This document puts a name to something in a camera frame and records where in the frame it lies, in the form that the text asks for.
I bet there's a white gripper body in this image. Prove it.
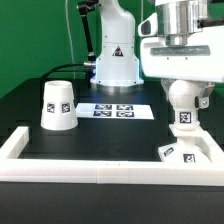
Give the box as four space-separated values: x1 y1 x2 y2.
140 27 224 83

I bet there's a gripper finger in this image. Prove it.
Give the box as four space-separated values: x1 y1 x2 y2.
195 82 215 109
161 79 174 99

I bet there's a white lamp bulb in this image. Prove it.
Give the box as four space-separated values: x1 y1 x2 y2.
168 80 199 131

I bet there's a white lamp base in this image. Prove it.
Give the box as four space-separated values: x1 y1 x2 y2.
158 124 210 164

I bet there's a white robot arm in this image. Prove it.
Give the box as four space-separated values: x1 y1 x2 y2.
90 0 224 108

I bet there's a white lamp shade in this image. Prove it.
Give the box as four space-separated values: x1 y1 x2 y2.
41 80 78 131

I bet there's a white marker sheet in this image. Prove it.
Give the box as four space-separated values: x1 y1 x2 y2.
76 103 154 120

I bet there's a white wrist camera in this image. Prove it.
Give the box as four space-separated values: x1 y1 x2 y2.
138 13 158 37

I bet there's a black cable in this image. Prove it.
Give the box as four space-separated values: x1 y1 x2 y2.
39 0 100 81

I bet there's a white cable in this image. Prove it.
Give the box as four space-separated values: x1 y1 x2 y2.
65 0 76 80

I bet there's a white U-shaped frame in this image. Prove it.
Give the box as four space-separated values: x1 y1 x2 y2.
0 126 224 186

